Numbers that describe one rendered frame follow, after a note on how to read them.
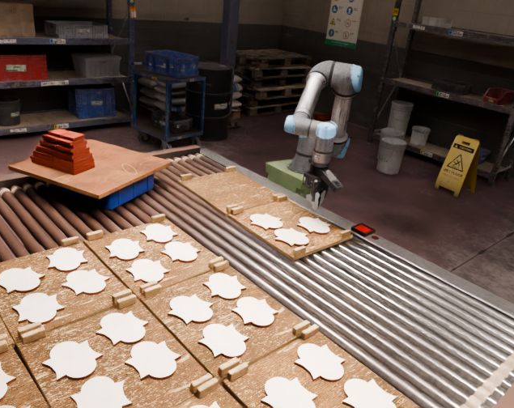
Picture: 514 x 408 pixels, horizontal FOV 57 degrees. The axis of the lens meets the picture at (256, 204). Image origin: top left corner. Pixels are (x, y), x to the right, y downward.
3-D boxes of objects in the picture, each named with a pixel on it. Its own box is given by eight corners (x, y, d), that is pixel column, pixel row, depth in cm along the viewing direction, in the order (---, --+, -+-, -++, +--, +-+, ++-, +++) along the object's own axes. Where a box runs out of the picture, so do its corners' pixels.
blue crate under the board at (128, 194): (104, 172, 236) (104, 154, 231) (155, 188, 225) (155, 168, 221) (56, 193, 210) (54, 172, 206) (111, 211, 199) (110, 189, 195)
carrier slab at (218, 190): (235, 172, 254) (235, 169, 253) (285, 201, 226) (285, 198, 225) (177, 183, 233) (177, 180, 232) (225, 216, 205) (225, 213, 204)
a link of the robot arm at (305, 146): (298, 146, 262) (303, 123, 256) (322, 152, 259) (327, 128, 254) (294, 152, 251) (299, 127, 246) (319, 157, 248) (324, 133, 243)
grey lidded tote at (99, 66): (107, 71, 611) (106, 52, 601) (122, 76, 591) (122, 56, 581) (71, 72, 577) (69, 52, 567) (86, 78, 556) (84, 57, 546)
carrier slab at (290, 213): (286, 201, 226) (286, 198, 225) (352, 238, 199) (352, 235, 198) (227, 217, 205) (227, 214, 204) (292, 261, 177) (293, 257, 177)
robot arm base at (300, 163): (302, 163, 269) (305, 146, 265) (322, 172, 259) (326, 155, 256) (284, 166, 259) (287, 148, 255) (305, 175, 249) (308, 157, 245)
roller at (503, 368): (163, 166, 264) (163, 158, 262) (518, 383, 137) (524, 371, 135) (155, 167, 261) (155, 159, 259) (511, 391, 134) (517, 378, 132)
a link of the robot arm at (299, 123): (312, 52, 221) (283, 118, 192) (334, 56, 219) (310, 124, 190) (309, 72, 230) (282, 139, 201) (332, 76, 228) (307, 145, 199)
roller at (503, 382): (155, 167, 261) (155, 159, 258) (511, 391, 134) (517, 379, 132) (147, 169, 257) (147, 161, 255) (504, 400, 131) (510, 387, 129)
